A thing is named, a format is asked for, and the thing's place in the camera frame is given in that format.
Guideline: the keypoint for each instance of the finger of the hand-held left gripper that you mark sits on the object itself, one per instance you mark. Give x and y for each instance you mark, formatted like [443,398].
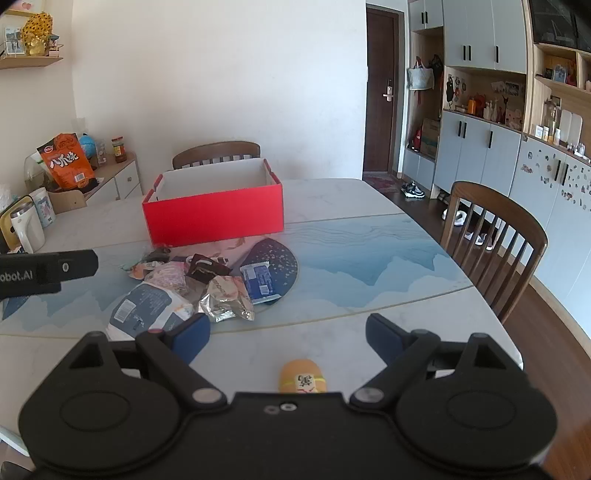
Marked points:
[69,266]

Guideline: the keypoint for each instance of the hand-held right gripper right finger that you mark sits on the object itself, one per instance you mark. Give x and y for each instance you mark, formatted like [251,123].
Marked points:
[383,337]

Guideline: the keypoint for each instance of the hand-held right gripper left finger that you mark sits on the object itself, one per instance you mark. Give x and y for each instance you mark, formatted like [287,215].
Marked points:
[194,334]

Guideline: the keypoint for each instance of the silver foil snack packet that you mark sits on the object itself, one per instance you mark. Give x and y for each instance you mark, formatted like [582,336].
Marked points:
[226,297]

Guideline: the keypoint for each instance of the white blue-grey snack bag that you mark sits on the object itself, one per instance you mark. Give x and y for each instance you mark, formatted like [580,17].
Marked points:
[138,304]

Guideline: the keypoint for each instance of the pale purple snack packet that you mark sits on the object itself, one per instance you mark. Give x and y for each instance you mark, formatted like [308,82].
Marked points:
[166,277]

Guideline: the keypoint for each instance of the dark brown snack packet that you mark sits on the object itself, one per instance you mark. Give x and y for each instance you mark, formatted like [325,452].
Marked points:
[205,270]

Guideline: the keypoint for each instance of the blue snack bar packet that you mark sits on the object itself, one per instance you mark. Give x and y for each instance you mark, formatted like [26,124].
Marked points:
[258,281]

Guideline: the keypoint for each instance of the black item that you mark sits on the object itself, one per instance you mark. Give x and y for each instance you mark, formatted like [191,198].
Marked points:
[157,255]

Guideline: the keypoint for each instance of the orange snack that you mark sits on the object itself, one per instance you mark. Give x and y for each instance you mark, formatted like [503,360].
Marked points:
[302,376]

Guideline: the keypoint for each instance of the red cardboard box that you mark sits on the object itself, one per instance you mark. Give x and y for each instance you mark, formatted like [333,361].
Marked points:
[212,221]

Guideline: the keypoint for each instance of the white blue marble desktop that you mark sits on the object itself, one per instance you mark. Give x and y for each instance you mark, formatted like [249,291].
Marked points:
[369,258]

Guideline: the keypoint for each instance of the white kettle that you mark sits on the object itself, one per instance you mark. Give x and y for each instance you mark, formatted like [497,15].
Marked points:
[27,230]

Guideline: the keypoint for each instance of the yellow container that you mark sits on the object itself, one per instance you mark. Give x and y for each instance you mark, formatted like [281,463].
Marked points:
[5,221]

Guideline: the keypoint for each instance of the light wooden holder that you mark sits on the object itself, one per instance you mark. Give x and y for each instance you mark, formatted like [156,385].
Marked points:
[67,201]

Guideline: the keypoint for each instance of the patterned paper cup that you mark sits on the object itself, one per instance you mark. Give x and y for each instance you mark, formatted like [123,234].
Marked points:
[44,205]

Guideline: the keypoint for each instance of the small orange packet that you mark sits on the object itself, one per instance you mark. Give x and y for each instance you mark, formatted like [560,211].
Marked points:
[138,270]

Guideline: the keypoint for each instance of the white wooden sideboard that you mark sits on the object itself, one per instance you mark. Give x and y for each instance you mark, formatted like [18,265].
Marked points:
[127,180]

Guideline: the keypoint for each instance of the orange snack bag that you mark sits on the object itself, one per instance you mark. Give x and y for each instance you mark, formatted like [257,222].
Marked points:
[64,161]

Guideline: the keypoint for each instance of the dark speckled round fan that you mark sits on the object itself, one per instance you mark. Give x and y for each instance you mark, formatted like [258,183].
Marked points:
[277,258]

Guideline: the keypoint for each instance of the blue globe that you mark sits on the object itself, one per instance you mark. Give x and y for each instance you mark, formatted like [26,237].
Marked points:
[87,145]

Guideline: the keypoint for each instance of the red lidded sauce jar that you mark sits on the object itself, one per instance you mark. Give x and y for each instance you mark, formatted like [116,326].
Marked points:
[120,150]

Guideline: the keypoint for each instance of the white sandals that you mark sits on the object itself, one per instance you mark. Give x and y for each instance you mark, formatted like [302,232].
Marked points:
[480,237]

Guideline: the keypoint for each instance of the white slippers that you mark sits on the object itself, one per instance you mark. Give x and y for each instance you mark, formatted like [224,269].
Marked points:
[455,217]

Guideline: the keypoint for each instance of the dark sneakers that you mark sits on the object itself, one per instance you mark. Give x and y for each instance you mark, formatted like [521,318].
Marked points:
[412,190]

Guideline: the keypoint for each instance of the red patterned doormat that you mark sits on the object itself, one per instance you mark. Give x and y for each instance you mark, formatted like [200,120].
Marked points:
[381,182]

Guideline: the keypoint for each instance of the brown wooden chair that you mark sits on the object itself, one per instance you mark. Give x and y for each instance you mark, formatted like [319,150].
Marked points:
[217,150]
[503,217]

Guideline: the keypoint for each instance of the red bag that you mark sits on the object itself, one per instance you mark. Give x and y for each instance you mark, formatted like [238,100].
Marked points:
[416,141]

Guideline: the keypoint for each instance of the brown cardboard carton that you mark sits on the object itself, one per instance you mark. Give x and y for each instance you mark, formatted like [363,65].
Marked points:
[430,138]

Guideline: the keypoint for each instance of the grey wooden cabinet unit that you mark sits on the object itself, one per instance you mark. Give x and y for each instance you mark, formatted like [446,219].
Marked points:
[480,147]

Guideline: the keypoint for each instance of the dark brown door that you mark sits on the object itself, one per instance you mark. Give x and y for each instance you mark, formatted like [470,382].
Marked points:
[376,115]

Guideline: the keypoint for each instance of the golden ornament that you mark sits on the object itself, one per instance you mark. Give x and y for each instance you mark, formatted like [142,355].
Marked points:
[37,32]

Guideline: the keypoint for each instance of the metal door lock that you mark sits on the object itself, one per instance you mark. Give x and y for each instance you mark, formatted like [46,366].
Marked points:
[388,90]

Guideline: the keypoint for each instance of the orange bottle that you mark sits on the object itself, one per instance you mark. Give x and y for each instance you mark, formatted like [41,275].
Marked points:
[471,106]

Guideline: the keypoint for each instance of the white pump bottle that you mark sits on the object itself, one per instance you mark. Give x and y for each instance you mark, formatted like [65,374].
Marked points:
[488,110]

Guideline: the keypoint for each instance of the grey hanging bag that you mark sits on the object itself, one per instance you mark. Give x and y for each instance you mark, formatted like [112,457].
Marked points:
[420,76]

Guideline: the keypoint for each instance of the tall glass jar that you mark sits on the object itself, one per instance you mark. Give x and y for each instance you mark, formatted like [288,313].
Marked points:
[549,117]

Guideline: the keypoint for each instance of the white board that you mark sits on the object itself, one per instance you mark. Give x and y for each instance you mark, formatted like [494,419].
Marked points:
[571,127]

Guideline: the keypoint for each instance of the black television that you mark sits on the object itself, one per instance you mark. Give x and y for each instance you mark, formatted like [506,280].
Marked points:
[554,18]

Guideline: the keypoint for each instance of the wooden wall shelf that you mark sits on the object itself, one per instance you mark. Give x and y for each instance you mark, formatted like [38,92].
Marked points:
[32,62]

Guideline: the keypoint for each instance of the photo frame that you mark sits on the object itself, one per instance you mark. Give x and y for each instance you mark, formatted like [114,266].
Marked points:
[13,41]

